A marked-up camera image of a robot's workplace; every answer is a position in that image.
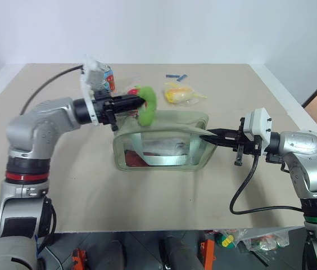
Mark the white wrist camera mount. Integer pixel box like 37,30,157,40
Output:
244,107,273,157
79,55,112,127

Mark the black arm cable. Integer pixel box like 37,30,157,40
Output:
229,151,305,216
20,65,85,115

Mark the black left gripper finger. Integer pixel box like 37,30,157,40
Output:
113,102,144,113
113,94,146,104

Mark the beige table mat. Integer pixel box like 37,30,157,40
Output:
0,62,317,234

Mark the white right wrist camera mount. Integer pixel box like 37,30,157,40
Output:
244,107,273,157

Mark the white packet inside pouch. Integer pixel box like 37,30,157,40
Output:
143,139,190,158

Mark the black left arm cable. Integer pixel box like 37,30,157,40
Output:
20,65,85,115

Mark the red item in clear wrapper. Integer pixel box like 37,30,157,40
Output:
124,84,142,98

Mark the green and yellow toy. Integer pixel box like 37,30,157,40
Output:
215,233,237,249

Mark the clear bag of colourful items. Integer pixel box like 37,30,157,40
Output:
238,227,291,252

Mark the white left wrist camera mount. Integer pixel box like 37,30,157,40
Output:
79,55,112,127

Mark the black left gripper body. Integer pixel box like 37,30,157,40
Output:
92,90,123,132

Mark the green plush keychain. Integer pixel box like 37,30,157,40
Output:
137,85,158,127

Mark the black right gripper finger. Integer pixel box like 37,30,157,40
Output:
206,128,241,138
200,134,240,148

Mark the red item inside pouch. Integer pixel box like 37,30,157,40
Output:
124,150,148,167

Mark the green pouch with clear window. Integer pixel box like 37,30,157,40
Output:
112,110,219,172

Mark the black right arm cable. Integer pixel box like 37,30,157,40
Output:
229,151,305,216

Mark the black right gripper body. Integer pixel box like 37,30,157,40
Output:
232,117,262,167

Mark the dark rounded shape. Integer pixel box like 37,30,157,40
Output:
160,235,203,270

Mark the yellow snack in clear bag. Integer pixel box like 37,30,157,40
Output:
162,81,208,107

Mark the colourful printed snack pack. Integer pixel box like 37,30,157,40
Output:
102,65,117,95

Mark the blue flat wrapper strip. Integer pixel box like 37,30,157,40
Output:
166,73,189,82

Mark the orange and black clamp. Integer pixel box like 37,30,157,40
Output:
71,247,89,270
199,238,217,264

